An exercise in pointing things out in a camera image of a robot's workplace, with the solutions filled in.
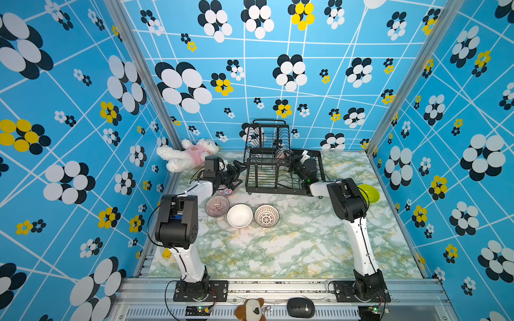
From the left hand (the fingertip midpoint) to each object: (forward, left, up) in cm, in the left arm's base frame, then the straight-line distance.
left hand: (248, 170), depth 93 cm
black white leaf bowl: (+10, -16, 0) cm, 19 cm away
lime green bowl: (-6, -63, -12) cm, 64 cm away
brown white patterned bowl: (-17, -9, -13) cm, 23 cm away
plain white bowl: (-17, +4, -13) cm, 22 cm away
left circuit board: (-53, +17, -17) cm, 58 cm away
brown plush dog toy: (-53, -3, -11) cm, 54 cm away
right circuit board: (-53, -45, -16) cm, 71 cm away
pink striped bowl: (-12, +15, -13) cm, 23 cm away
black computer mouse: (-52, -20, -11) cm, 57 cm away
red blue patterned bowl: (-3, +13, -13) cm, 19 cm away
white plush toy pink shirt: (+14, +31, -4) cm, 34 cm away
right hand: (+13, -18, +1) cm, 22 cm away
